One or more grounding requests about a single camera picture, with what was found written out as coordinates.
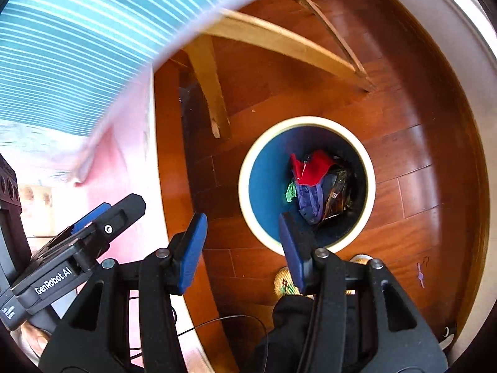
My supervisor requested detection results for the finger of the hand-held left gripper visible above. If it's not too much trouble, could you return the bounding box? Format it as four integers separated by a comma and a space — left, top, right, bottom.
92, 193, 147, 250
71, 202, 112, 236

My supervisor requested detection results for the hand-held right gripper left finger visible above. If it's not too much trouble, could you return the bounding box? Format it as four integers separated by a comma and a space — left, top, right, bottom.
38, 212, 208, 373

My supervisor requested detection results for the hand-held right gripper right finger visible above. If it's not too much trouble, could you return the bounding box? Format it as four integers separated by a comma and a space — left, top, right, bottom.
278, 212, 449, 373

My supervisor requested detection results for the purple plastic bag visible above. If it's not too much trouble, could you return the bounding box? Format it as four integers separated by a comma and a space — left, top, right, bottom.
294, 183, 326, 225

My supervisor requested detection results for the white rimmed blue trash bin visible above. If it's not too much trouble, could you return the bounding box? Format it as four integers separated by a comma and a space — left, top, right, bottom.
238, 116, 376, 256

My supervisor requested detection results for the black wrapper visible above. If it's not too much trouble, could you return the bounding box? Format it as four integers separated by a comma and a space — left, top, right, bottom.
323, 157, 354, 220

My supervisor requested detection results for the red packet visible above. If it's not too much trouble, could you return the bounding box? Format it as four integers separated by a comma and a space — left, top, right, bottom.
290, 149, 335, 187

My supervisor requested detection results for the person's left hand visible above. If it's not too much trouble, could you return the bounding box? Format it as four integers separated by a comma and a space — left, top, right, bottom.
20, 320, 52, 363

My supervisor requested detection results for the beige patterned slipper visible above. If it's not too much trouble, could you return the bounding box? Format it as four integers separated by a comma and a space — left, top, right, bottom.
273, 266, 307, 297

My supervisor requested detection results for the pink cloth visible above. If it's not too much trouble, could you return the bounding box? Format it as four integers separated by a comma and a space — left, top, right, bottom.
78, 66, 173, 373

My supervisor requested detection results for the black perforated object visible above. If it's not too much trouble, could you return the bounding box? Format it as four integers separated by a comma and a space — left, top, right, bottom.
0, 154, 32, 280

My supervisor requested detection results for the person's black pants leg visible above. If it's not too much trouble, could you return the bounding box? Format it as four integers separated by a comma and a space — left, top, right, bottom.
253, 293, 373, 373

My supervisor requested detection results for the small purple candy wrapper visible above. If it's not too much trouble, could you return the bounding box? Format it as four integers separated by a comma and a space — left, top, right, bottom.
416, 256, 431, 287

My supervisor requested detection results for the blue striped fabric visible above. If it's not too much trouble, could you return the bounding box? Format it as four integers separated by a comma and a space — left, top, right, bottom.
0, 0, 280, 184

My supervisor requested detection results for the thin black cable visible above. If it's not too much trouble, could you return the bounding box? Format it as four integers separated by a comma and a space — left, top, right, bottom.
128, 295, 269, 360

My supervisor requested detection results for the wooden table frame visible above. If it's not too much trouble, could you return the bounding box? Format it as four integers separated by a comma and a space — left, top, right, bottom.
182, 0, 378, 141

